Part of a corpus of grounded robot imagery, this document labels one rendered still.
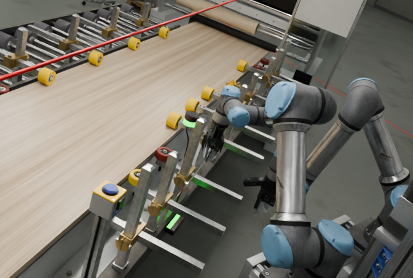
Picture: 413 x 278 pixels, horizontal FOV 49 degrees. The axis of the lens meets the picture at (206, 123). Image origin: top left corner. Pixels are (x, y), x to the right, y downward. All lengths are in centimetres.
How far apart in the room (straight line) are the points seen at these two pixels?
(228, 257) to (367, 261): 160
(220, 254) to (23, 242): 175
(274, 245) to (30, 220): 81
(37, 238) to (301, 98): 93
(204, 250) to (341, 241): 179
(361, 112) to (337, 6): 240
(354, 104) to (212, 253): 171
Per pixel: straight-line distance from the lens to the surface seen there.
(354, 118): 167
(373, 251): 160
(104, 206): 128
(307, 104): 137
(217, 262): 303
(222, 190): 209
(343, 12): 401
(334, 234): 139
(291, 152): 134
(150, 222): 195
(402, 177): 191
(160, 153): 210
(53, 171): 187
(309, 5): 403
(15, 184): 179
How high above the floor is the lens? 201
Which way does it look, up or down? 26 degrees down
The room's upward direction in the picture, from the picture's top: 19 degrees clockwise
